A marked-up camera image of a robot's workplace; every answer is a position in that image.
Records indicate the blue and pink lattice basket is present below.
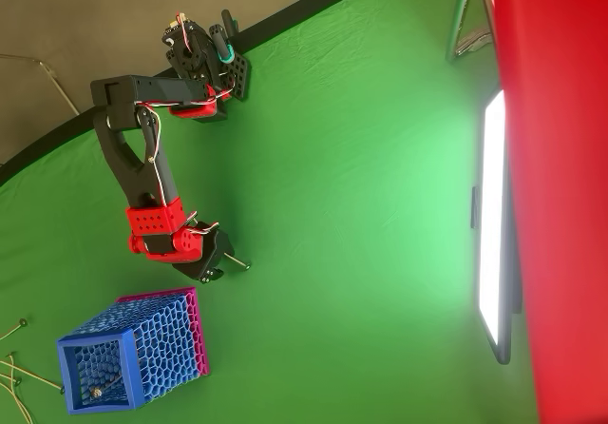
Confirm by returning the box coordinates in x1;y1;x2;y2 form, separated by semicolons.
55;285;211;416

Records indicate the green cloth with black edge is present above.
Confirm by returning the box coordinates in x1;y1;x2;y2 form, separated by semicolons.
0;0;541;424

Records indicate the black LED light panel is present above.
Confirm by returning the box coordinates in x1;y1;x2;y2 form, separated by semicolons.
469;88;523;366

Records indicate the chrome metal tube stand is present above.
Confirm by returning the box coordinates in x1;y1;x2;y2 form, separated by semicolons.
445;0;496;64

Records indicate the red smooth blurred object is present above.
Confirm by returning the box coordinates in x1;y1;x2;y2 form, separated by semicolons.
483;0;608;424

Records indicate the black clamp with teal ring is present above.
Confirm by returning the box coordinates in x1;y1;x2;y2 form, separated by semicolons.
207;9;251;103

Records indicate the thin grey floor cable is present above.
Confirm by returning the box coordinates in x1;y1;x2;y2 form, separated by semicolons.
0;54;81;117

